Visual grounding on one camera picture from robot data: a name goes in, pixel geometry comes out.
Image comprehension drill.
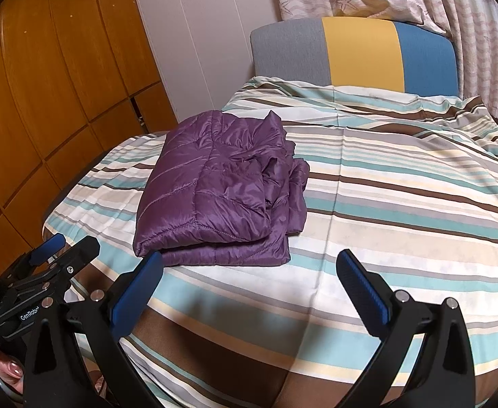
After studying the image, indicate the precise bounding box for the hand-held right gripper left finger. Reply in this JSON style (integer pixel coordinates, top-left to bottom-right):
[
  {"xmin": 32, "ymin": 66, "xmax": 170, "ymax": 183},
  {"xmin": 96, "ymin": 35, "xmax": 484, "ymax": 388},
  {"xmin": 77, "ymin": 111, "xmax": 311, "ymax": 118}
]
[{"xmin": 22, "ymin": 251, "xmax": 165, "ymax": 408}]

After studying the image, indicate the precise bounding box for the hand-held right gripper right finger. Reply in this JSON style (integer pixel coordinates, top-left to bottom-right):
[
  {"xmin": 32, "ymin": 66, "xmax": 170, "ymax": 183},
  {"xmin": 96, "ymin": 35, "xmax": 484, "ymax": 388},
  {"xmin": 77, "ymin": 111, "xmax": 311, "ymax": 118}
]
[{"xmin": 336, "ymin": 250, "xmax": 477, "ymax": 408}]

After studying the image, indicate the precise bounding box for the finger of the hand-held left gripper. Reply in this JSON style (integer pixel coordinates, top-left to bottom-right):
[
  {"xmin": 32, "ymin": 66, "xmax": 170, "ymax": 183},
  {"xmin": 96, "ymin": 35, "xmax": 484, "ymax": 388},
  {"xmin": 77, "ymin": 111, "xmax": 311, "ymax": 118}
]
[
  {"xmin": 3, "ymin": 235, "xmax": 67, "ymax": 285},
  {"xmin": 9, "ymin": 236, "xmax": 102, "ymax": 296}
]

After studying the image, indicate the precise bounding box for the purple quilted down jacket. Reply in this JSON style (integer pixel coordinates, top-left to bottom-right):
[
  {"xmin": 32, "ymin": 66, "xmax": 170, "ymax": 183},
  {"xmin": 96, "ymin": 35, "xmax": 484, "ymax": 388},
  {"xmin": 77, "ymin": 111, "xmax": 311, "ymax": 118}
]
[{"xmin": 133, "ymin": 109, "xmax": 311, "ymax": 267}]

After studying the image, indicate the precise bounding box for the person's left hand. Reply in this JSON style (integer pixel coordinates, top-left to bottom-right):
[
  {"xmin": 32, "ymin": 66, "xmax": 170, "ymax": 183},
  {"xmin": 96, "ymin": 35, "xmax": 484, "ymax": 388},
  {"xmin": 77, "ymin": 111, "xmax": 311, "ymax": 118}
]
[{"xmin": 0, "ymin": 351, "xmax": 27, "ymax": 398}]

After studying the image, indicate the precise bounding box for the bed with striped duvet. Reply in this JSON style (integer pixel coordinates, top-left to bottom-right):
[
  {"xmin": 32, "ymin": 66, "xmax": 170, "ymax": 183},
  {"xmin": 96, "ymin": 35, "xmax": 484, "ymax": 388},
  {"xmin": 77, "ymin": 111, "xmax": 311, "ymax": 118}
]
[{"xmin": 41, "ymin": 75, "xmax": 498, "ymax": 408}]

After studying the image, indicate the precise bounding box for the wooden wardrobe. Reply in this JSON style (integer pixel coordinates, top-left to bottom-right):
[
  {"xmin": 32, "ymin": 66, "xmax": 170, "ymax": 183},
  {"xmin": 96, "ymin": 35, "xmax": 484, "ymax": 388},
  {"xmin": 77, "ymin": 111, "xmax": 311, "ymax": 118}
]
[{"xmin": 0, "ymin": 0, "xmax": 178, "ymax": 303}]

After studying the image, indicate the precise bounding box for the grey yellow blue headboard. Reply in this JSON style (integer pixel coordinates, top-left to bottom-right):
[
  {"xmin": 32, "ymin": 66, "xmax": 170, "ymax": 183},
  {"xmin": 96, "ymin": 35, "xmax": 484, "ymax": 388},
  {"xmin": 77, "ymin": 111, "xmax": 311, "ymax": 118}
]
[{"xmin": 250, "ymin": 16, "xmax": 460, "ymax": 97}]

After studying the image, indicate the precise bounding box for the pale patterned curtain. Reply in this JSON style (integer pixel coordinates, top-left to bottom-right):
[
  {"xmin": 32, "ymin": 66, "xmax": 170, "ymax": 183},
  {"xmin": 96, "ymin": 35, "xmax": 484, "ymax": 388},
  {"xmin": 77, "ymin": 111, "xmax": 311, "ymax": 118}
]
[{"xmin": 268, "ymin": 0, "xmax": 498, "ymax": 122}]

